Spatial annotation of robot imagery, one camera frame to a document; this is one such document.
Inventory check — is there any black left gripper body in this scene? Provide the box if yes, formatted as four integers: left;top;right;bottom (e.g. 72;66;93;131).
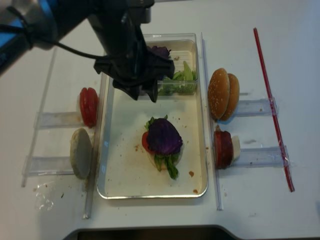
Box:
88;9;175;91

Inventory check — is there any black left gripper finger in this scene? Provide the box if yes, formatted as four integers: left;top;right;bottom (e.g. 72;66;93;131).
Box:
123;86;140;101
144;80;158;103

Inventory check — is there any purple lettuce leaf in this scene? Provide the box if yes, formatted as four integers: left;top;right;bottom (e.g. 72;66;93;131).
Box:
145;117;183;155

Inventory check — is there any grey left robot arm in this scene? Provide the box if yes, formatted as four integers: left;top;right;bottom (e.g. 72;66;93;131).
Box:
0;0;175;102

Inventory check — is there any green lettuce in container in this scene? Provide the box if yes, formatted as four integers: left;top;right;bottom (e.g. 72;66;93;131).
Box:
158;60;197;96

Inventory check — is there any purple lettuce in container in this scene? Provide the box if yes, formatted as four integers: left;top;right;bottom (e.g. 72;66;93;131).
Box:
147;45;171;60

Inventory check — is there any tomato slice on burger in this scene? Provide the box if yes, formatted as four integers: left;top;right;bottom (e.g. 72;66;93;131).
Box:
141;131;153;154

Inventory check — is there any stack of tomato slices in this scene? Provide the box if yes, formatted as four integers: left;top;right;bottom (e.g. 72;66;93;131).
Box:
79;87;99;128

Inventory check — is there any clear plastic lettuce container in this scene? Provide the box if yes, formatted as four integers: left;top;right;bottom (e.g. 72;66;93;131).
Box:
144;33;198;96

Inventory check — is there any green lettuce on burger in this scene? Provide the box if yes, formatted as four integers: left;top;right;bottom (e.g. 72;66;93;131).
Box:
144;116;179;180

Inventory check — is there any stack of sausage slices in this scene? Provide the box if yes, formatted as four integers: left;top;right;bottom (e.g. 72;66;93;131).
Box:
213;125;233;169

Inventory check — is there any metal tray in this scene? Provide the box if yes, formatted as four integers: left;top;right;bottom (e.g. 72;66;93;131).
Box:
96;41;209;200

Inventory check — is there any sesame bun top front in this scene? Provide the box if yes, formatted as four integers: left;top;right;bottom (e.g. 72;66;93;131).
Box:
207;68;230;120

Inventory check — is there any sesame bun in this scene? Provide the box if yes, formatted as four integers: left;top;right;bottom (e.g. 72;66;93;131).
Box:
220;73;240;121
207;68;230;120

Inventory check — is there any bottom bun on tray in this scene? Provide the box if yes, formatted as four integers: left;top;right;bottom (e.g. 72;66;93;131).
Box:
147;146;184;172

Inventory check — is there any bun bottom standing left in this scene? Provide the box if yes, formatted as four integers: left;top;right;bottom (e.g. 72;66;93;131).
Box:
69;128;92;180

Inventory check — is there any sesame bun top rear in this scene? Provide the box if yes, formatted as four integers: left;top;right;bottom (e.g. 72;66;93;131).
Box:
220;73;240;121

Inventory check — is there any white pusher block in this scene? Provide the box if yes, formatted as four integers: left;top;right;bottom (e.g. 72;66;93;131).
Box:
230;135;241;165

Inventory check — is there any red straw strip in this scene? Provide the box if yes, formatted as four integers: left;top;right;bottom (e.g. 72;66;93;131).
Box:
253;27;295;193

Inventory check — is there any dark table edge panel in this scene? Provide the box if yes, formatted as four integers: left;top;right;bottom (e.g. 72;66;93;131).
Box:
64;225;239;240

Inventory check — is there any clear long rail left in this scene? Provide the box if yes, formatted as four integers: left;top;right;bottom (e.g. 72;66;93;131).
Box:
82;73;110;220

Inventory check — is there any clear long rail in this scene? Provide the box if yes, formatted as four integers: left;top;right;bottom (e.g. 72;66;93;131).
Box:
82;73;110;220
200;32;224;211

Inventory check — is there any clear outer rail far left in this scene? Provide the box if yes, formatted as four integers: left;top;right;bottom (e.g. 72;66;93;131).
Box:
21;47;57;188

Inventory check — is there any clear rail for tomato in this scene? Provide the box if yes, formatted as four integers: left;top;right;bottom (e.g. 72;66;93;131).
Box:
39;111;85;130

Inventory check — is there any clear long rail right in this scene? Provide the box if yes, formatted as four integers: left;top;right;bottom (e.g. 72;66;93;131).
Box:
200;32;224;211

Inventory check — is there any black cable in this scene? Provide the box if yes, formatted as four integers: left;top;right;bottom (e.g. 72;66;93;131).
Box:
7;6;108;61

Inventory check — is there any clear rail for buns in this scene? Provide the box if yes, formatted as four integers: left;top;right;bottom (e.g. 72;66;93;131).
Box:
234;98;278;117

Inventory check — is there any clear rail for sausage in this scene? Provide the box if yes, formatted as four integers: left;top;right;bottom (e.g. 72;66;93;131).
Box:
231;146;291;168

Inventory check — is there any clear rail for bun bottom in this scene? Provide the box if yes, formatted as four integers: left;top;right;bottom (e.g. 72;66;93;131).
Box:
21;156;74;188

